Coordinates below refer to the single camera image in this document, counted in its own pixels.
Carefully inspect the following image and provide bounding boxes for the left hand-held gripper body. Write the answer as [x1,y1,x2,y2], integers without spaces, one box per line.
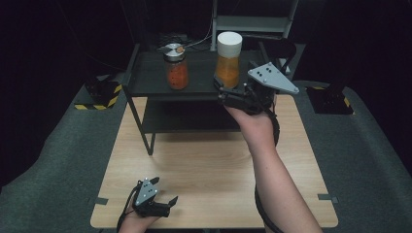
[131,177,172,218]

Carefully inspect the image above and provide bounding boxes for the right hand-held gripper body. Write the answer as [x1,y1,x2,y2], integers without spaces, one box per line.
[218,61,300,117]

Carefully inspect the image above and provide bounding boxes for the white-capped bottle of orange sauce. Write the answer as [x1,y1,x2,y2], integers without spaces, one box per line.
[215,31,244,90]

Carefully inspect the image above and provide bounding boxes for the silver-lidded jar of red sauce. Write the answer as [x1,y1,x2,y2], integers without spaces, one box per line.
[162,43,189,91]

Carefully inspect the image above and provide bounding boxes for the black metal shelf rack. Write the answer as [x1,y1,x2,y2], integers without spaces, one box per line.
[121,42,307,156]

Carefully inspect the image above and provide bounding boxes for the person's left hand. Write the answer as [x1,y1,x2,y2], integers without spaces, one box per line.
[118,207,160,233]

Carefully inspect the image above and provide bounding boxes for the person's right hand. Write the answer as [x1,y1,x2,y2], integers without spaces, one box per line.
[224,94,278,150]

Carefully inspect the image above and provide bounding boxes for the grey metal stand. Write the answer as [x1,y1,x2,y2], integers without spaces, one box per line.
[210,0,299,52]

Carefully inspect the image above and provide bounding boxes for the black yellow striped base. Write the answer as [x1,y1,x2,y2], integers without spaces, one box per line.
[74,76,123,112]
[305,84,356,117]

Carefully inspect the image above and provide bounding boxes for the grey felt cover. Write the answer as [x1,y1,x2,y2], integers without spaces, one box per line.
[0,72,412,233]

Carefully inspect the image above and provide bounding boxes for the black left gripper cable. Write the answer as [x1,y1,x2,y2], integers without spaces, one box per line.
[116,181,144,233]

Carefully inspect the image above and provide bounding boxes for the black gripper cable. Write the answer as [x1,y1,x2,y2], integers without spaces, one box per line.
[254,108,286,233]
[116,181,144,233]

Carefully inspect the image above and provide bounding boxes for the white cable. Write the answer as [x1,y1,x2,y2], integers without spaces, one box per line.
[184,17,216,50]

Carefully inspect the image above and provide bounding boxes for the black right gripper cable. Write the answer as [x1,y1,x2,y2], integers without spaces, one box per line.
[254,108,286,233]

